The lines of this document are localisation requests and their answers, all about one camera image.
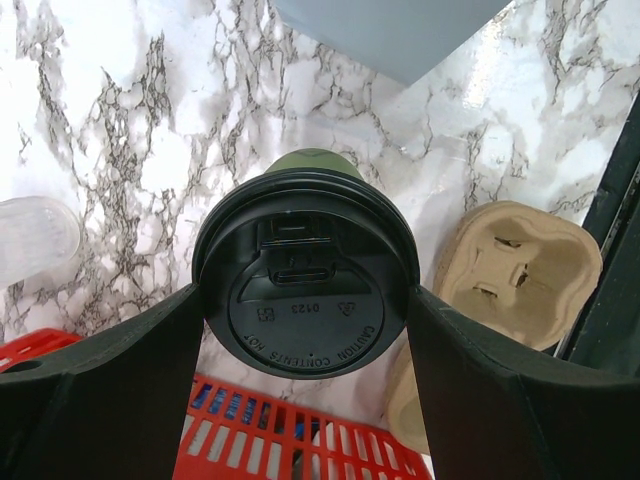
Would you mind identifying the light blue paper bag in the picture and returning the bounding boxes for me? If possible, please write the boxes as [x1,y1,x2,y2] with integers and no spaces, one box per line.
[274,0,508,86]

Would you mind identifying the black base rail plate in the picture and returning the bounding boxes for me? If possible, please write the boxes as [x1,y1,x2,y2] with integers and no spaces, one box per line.
[554,100,639,377]

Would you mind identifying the clear plastic water bottle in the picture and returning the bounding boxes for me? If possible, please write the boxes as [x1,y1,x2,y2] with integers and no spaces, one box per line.
[1,196,81,288]

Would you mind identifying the red plastic basket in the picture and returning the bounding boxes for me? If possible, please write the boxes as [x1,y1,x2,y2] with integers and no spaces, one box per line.
[0,327,434,480]

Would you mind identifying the green paper cup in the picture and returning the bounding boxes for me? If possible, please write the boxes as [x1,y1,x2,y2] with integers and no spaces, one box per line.
[265,148,363,180]

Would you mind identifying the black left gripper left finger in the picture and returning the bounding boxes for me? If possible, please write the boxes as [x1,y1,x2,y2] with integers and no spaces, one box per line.
[1,285,204,479]

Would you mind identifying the brown pulp cup carrier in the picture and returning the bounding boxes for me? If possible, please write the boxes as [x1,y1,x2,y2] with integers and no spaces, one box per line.
[386,201,603,454]

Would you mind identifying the black cup lid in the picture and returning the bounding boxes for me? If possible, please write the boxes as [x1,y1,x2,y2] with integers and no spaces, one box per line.
[192,168,420,380]

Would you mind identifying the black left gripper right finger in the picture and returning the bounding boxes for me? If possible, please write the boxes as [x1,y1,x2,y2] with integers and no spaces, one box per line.
[407,287,639,479]

